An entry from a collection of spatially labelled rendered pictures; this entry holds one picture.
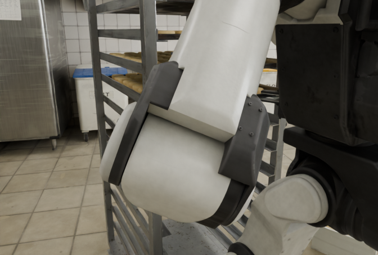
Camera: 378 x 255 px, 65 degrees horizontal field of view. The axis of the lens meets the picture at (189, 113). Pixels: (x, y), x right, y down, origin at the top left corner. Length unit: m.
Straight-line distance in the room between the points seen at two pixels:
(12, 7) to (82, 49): 1.08
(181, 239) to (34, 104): 1.97
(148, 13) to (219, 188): 0.52
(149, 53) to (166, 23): 3.11
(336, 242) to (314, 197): 1.28
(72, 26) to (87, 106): 1.04
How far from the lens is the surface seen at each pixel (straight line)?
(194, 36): 0.27
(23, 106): 3.07
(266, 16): 0.30
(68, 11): 3.83
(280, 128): 1.02
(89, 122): 3.29
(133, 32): 0.87
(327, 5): 0.44
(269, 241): 0.76
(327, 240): 1.85
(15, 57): 3.01
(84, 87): 3.19
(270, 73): 3.57
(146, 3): 0.71
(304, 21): 0.47
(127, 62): 0.95
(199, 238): 1.61
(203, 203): 0.26
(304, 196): 0.57
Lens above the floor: 1.15
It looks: 16 degrees down
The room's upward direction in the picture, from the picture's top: straight up
